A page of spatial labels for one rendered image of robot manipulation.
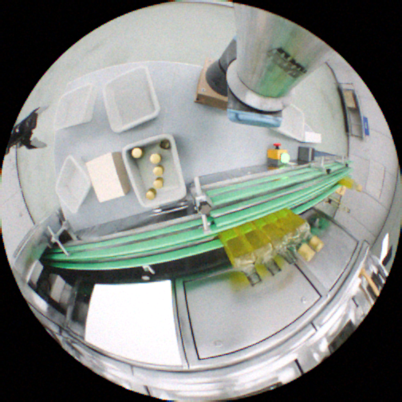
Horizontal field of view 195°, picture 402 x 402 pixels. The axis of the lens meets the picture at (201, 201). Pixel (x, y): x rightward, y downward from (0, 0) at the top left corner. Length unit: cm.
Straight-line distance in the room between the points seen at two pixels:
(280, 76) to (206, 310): 50
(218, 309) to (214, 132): 61
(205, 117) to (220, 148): 14
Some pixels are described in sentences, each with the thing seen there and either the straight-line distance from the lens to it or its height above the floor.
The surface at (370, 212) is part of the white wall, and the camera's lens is 634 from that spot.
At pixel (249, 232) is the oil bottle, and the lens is 37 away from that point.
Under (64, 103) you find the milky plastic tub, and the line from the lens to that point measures 75.
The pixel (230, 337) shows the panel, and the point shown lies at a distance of 41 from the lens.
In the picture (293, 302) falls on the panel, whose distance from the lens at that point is 46.
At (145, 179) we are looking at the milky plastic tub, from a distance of 48.
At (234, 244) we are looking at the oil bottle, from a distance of 33.
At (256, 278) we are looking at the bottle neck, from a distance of 30.
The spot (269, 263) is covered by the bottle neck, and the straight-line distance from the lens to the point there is 33.
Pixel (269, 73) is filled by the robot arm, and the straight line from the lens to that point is 15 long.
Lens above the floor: 122
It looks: 62 degrees down
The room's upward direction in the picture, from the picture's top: 153 degrees clockwise
